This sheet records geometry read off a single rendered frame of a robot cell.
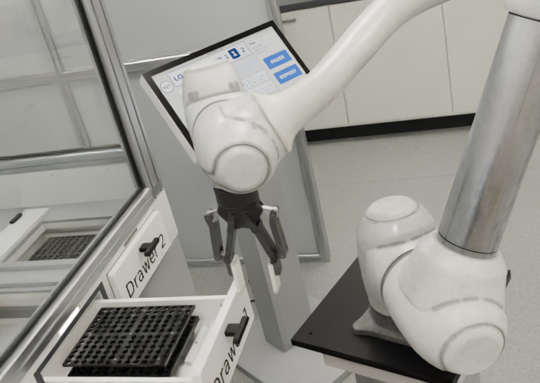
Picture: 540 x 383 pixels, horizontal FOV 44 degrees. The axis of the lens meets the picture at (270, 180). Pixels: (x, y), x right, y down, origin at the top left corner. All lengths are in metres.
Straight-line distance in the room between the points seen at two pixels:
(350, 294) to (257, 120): 0.72
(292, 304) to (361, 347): 1.13
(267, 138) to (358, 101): 3.20
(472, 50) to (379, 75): 0.53
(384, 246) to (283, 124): 0.41
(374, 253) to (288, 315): 1.28
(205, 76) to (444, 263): 0.48
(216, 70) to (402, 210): 0.45
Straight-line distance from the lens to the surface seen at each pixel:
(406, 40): 3.95
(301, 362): 2.54
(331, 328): 1.47
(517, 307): 2.73
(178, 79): 2.06
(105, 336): 1.45
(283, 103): 0.96
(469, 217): 1.10
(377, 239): 1.27
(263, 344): 2.65
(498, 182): 1.08
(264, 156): 0.90
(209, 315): 1.48
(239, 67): 2.15
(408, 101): 4.07
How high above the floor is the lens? 1.70
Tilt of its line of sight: 26 degrees down
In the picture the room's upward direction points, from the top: 14 degrees counter-clockwise
